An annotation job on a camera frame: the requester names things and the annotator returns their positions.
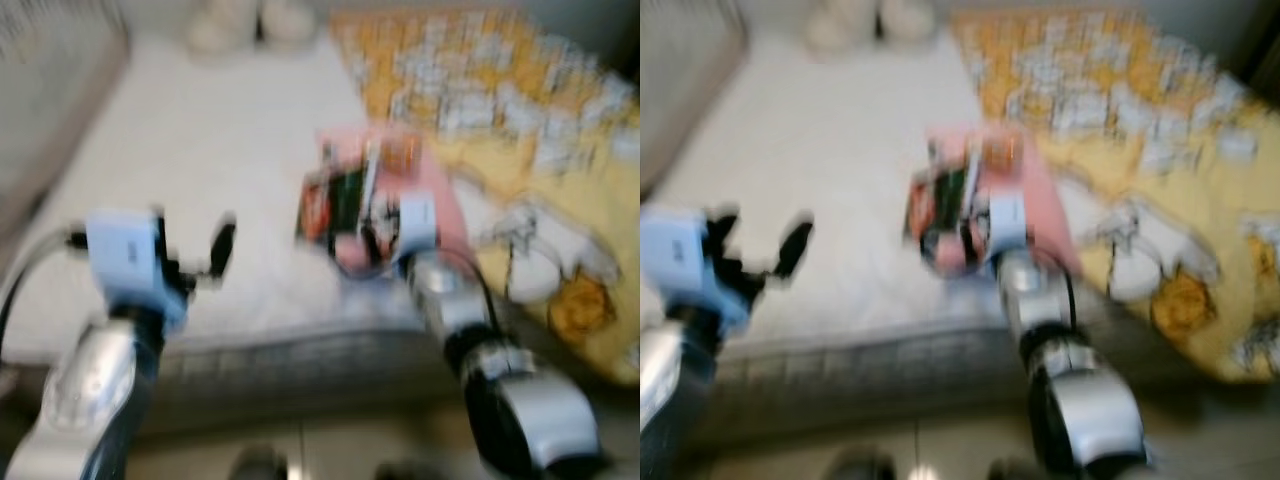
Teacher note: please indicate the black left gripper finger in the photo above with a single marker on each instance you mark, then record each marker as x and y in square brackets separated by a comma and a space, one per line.
[795, 245]
[222, 248]

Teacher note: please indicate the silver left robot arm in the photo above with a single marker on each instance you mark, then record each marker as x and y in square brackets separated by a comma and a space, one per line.
[90, 390]
[675, 400]

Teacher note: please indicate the dark green red book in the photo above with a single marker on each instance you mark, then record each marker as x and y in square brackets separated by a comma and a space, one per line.
[340, 195]
[945, 200]

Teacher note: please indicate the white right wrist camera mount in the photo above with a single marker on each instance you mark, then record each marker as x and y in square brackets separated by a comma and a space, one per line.
[1008, 225]
[417, 225]

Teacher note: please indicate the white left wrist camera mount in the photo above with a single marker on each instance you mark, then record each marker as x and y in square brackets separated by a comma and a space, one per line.
[680, 255]
[125, 250]

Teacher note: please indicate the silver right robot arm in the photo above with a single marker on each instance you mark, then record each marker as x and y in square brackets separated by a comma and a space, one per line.
[520, 400]
[1085, 410]

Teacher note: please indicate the white quilted mattress pad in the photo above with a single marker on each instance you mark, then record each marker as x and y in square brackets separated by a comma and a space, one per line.
[200, 170]
[830, 170]

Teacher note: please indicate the grey black left robot leg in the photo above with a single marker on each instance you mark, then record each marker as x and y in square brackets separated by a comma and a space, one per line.
[865, 464]
[258, 464]

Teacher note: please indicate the pink pillow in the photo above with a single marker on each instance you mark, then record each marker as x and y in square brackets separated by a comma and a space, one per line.
[1050, 210]
[445, 200]

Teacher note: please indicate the yellow cartoon egg blanket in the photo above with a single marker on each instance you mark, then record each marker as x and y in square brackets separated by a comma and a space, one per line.
[520, 110]
[1140, 110]

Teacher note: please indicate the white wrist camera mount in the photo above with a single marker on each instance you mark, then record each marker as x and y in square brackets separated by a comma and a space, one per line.
[417, 225]
[125, 250]
[1008, 225]
[680, 255]

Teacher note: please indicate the grey patterned white pillow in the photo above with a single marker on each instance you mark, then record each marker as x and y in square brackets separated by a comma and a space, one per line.
[685, 80]
[50, 90]

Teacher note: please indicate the beige plush toy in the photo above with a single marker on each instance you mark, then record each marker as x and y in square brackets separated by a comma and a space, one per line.
[865, 25]
[250, 25]

